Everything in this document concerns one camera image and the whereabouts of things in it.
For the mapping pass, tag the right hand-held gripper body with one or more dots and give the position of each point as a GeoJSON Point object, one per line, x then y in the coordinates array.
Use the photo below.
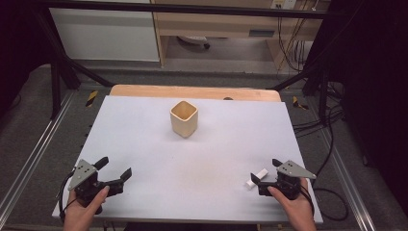
{"type": "Point", "coordinates": [287, 184]}

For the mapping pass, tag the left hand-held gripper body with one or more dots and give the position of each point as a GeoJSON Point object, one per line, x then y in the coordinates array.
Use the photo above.
{"type": "Point", "coordinates": [86, 184]}

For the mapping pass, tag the small white block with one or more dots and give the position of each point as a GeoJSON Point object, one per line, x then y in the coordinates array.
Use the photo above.
{"type": "Point", "coordinates": [262, 173]}

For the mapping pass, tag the square wooden cup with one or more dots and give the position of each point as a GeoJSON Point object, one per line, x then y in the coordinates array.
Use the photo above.
{"type": "Point", "coordinates": [183, 125]}

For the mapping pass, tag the person's right hand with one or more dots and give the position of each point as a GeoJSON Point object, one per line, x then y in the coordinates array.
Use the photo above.
{"type": "Point", "coordinates": [298, 213]}

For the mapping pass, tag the person's left hand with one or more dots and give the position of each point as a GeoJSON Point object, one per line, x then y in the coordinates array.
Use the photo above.
{"type": "Point", "coordinates": [80, 216]}

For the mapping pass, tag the white table sheet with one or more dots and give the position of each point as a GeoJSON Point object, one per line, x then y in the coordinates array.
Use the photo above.
{"type": "Point", "coordinates": [192, 166]}

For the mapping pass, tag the person's dark clothing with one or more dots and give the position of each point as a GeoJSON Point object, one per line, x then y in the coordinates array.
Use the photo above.
{"type": "Point", "coordinates": [192, 227]}

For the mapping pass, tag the wooden table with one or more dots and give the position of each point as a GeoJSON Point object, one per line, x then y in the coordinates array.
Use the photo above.
{"type": "Point", "coordinates": [179, 91]}

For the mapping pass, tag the white cabinet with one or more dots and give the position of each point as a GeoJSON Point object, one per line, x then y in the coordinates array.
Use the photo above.
{"type": "Point", "coordinates": [102, 35]}

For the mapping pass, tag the black curtain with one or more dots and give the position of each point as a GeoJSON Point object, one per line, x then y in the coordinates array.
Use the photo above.
{"type": "Point", "coordinates": [375, 80]}
{"type": "Point", "coordinates": [17, 48]}

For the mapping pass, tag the white chair base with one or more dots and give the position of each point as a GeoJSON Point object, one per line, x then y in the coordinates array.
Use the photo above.
{"type": "Point", "coordinates": [194, 40]}

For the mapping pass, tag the wooden desk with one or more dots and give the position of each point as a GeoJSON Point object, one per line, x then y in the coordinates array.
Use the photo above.
{"type": "Point", "coordinates": [218, 24]}

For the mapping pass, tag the aluminium floor rail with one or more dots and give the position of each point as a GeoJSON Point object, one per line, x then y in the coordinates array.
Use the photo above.
{"type": "Point", "coordinates": [348, 183]}
{"type": "Point", "coordinates": [35, 150]}

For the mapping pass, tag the black metal frame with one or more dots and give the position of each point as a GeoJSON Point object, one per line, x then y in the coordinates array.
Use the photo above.
{"type": "Point", "coordinates": [56, 83]}

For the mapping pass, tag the white wall socket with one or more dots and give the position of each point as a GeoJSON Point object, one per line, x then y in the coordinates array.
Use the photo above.
{"type": "Point", "coordinates": [284, 4]}

